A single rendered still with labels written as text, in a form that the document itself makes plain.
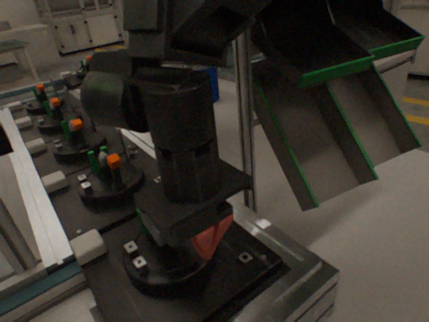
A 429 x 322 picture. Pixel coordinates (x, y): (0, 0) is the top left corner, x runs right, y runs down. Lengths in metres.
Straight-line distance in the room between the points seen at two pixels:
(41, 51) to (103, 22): 2.49
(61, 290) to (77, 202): 0.18
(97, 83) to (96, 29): 9.30
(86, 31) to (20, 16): 2.19
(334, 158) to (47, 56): 7.48
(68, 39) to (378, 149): 9.01
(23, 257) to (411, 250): 0.67
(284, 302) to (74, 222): 0.39
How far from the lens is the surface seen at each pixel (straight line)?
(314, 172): 0.55
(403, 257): 0.67
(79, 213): 0.64
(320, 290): 0.47
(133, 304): 0.46
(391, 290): 0.61
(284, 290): 0.45
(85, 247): 0.53
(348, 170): 0.59
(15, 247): 0.57
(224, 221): 0.30
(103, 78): 0.29
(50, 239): 0.64
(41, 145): 0.97
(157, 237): 0.42
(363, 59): 0.49
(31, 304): 0.58
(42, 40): 7.78
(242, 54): 0.48
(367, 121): 0.68
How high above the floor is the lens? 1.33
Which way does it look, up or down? 31 degrees down
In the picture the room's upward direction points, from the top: 7 degrees counter-clockwise
